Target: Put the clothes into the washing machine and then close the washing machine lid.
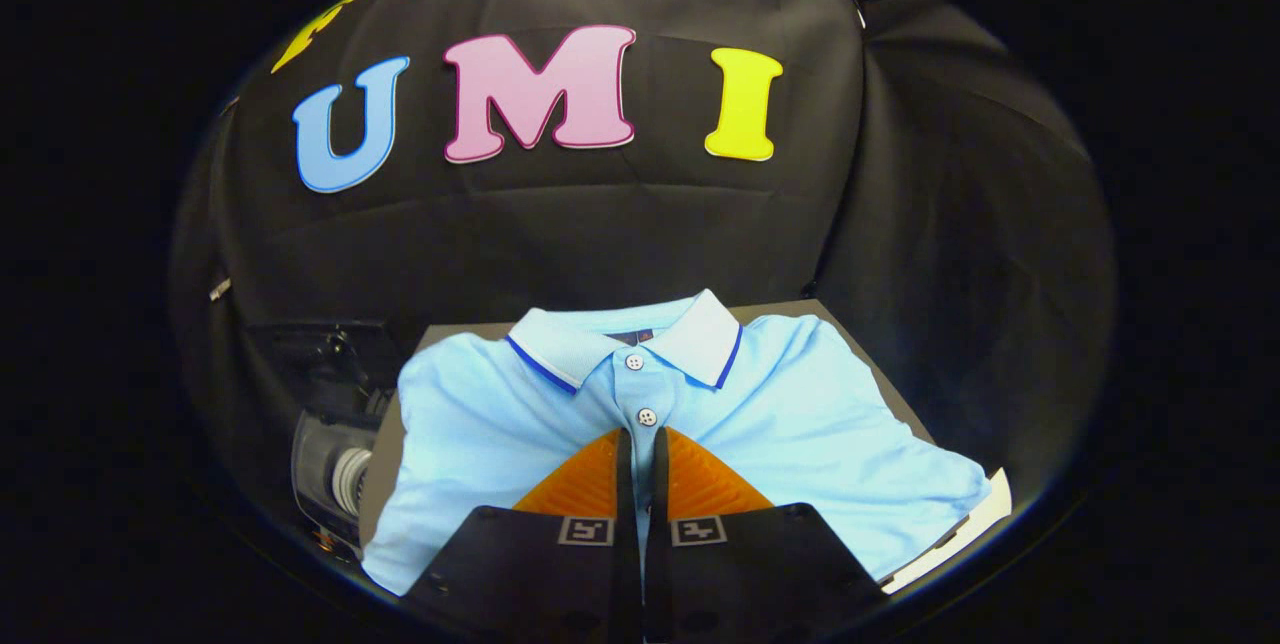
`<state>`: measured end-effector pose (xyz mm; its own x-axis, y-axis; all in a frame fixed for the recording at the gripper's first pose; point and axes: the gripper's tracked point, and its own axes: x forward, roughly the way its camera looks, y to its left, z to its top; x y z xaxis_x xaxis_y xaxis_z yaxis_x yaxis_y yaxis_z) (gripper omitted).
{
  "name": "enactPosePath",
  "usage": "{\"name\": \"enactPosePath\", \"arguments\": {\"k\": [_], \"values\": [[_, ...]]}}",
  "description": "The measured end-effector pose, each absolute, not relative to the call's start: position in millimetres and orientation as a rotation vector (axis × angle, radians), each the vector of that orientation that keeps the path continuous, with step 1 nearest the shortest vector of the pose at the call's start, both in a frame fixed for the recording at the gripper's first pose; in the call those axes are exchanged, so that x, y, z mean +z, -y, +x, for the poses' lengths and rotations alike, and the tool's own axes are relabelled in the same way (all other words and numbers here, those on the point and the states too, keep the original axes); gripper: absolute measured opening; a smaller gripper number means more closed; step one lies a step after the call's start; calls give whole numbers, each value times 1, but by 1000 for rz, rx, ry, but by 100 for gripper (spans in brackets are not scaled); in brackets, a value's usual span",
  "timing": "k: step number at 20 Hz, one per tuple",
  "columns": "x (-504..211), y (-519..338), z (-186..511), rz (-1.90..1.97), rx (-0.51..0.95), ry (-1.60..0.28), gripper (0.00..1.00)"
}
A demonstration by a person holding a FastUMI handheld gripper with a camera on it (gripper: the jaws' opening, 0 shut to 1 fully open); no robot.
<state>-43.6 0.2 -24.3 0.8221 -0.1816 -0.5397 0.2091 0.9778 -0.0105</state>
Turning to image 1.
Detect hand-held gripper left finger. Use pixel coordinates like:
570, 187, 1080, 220
400, 427, 643, 644

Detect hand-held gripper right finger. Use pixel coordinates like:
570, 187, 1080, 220
645, 426, 891, 644

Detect light blue polo shirt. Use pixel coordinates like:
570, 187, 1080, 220
360, 289, 993, 598

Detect grey washing machine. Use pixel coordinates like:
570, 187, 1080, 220
289, 394, 401, 557

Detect white panel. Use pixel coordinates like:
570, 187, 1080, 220
880, 467, 1014, 596

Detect grey cabinet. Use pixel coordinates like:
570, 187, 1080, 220
357, 298, 937, 550

